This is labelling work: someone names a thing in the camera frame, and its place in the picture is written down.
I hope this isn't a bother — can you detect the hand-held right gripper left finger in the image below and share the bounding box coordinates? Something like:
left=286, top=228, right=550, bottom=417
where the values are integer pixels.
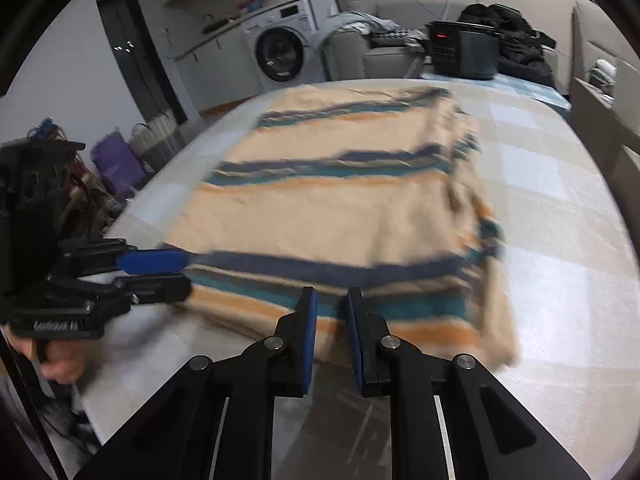
left=72, top=286, right=319, bottom=480

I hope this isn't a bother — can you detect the houndstooth cushion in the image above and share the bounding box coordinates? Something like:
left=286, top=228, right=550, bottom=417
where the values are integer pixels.
left=370, top=30, right=426, bottom=46

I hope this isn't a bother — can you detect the teal checked tablecloth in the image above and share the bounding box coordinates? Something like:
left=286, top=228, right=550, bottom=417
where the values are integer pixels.
left=420, top=72, right=572, bottom=111

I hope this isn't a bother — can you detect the grey side counter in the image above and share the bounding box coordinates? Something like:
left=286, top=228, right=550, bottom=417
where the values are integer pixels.
left=570, top=75, right=640, bottom=196

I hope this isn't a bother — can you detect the black electric cooker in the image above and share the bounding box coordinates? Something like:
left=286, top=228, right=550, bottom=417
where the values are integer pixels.
left=426, top=20, right=501, bottom=80

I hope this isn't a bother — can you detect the purple bag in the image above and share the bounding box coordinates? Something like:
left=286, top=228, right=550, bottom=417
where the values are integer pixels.
left=91, top=130, right=146, bottom=196

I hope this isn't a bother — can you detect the grey clothes pile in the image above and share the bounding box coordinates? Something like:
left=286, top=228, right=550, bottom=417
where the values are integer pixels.
left=320, top=12, right=398, bottom=46

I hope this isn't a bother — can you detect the woven striped basket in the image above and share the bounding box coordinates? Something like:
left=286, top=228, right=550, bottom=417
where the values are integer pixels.
left=131, top=107, right=193, bottom=171

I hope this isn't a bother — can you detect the person's left hand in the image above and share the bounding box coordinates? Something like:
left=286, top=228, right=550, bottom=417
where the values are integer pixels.
left=7, top=332, right=86, bottom=385

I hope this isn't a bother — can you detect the grey sofa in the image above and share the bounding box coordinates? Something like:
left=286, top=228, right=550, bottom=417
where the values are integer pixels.
left=325, top=0, right=436, bottom=81

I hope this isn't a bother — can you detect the white kitchen counter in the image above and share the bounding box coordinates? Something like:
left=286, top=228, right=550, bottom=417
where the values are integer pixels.
left=165, top=0, right=311, bottom=113

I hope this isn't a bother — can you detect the dark door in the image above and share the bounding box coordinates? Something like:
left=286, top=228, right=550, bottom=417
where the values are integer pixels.
left=96, top=0, right=188, bottom=126

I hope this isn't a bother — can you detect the grey upright cushion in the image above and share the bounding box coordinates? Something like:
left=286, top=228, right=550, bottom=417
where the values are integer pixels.
left=571, top=2, right=618, bottom=81

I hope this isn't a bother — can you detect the striped beige shirt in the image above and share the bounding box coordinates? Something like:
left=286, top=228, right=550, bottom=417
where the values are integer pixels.
left=160, top=85, right=521, bottom=371

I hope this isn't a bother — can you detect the pale checked tablecloth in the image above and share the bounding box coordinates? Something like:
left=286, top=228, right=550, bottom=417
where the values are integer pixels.
left=80, top=77, right=640, bottom=480

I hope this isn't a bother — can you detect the white washing machine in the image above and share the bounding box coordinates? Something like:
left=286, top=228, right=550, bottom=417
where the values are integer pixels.
left=242, top=0, right=326, bottom=83

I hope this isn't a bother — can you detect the cluttered storage rack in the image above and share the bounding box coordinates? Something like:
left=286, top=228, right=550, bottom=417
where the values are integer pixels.
left=25, top=117, right=126, bottom=241

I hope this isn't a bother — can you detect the black jacket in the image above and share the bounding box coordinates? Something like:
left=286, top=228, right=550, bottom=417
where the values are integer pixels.
left=457, top=2, right=558, bottom=86

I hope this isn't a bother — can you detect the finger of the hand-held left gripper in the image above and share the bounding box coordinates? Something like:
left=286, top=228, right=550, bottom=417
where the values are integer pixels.
left=59, top=239, right=193, bottom=278
left=47, top=274, right=193, bottom=312

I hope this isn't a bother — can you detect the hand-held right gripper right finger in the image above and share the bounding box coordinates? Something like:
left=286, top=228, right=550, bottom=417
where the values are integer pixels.
left=346, top=287, right=593, bottom=480

